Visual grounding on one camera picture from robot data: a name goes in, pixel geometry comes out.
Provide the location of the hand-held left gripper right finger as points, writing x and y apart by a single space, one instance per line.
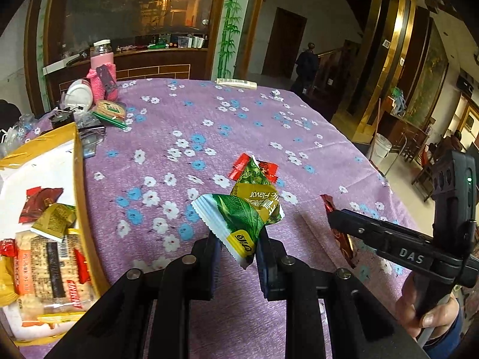
264 269

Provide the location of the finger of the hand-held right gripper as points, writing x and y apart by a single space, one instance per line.
355 228

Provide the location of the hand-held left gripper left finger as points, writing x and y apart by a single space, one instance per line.
207 269

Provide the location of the red and gold packet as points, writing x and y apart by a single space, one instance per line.
346 246

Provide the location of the green leafy snack packet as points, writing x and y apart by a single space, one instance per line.
239 224

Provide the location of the yellow cardboard box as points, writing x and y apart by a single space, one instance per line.
81 194

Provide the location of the large dark red packet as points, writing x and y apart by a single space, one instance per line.
39 202

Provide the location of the yellow cracker packet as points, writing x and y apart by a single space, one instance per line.
7 280

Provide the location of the person's right hand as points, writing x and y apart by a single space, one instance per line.
415 310

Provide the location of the wooden chair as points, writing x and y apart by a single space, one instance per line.
409 149

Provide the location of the olive green snack packet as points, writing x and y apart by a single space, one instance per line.
260 198

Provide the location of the white plastic bucket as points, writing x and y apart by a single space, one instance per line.
381 149

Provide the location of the red packet with black label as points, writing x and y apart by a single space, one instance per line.
269 170

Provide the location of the small red candy packet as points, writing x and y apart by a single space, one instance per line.
239 165
81 267
5 247

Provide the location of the green plastic bag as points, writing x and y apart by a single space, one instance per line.
397 99

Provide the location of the gold framed painting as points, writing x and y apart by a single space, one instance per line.
428 78

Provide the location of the small black and white candy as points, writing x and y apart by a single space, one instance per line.
276 94

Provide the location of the gold snack packet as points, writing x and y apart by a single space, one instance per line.
56 221

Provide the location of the clear soda cracker pack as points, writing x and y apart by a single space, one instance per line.
48 269

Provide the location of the small clear sachet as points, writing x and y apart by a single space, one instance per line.
89 150

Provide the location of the eyeglasses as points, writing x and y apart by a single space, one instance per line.
91 132

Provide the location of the green biscuit packet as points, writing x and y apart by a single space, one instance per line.
110 111

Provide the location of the white remote control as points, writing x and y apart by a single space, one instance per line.
236 83

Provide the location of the wooden door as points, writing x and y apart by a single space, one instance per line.
282 45

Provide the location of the wooden counter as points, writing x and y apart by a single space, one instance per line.
149 67

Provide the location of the small black device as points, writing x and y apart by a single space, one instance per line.
61 117

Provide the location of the pink knit-sleeved bottle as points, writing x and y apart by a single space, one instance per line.
103 69

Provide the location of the clear measuring cup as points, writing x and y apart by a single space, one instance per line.
183 42

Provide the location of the flat green item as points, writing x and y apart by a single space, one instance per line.
157 46

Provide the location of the clear plastic bag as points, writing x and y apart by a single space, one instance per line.
20 129

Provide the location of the bamboo painted pillar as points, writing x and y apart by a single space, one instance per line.
230 26

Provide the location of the dark cloth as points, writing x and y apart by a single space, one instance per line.
9 114

